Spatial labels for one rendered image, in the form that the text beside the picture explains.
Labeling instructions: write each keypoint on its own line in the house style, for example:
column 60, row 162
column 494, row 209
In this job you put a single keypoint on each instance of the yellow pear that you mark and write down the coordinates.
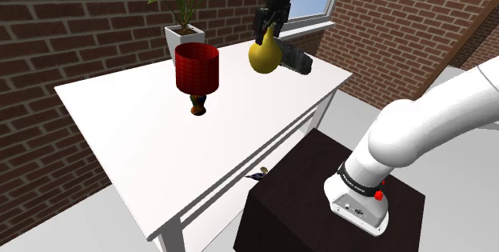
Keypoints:
column 265, row 58

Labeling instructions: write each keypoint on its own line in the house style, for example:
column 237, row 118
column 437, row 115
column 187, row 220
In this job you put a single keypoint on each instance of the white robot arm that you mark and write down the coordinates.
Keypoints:
column 405, row 134

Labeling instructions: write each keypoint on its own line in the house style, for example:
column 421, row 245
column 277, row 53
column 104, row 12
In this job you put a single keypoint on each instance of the dark grey rectangular box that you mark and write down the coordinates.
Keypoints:
column 297, row 60

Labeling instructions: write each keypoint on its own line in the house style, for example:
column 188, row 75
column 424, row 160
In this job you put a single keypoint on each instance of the red shade table lamp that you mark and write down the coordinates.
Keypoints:
column 197, row 68

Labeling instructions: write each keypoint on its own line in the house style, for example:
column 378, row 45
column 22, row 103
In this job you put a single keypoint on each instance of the green plant in white pot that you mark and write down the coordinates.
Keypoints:
column 183, row 36

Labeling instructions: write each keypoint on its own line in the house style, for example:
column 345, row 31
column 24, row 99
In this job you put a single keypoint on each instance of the small dark blue object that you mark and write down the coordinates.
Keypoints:
column 257, row 174

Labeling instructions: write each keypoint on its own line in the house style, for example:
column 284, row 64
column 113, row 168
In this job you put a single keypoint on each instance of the white table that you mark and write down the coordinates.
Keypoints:
column 156, row 146

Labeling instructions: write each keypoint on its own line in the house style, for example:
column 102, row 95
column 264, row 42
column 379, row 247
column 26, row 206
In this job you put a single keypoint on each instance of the dark robot stand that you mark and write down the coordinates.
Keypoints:
column 296, row 212

